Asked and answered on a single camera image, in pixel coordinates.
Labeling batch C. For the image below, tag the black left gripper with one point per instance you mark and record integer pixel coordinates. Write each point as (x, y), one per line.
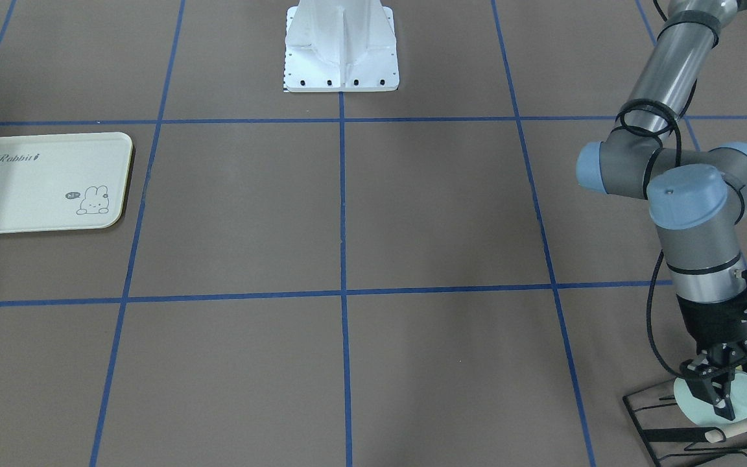
(705, 322)

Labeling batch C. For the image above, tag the mint green cup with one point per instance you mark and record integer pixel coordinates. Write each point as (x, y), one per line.
(702, 413)

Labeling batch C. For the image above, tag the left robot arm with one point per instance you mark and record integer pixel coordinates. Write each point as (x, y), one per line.
(695, 200)

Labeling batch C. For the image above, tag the cream rabbit tray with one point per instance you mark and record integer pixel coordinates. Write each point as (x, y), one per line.
(63, 182)

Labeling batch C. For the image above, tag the black wire cup rack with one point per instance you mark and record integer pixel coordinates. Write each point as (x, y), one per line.
(670, 438)

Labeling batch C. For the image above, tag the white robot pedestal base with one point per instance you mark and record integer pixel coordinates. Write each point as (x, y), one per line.
(340, 46)

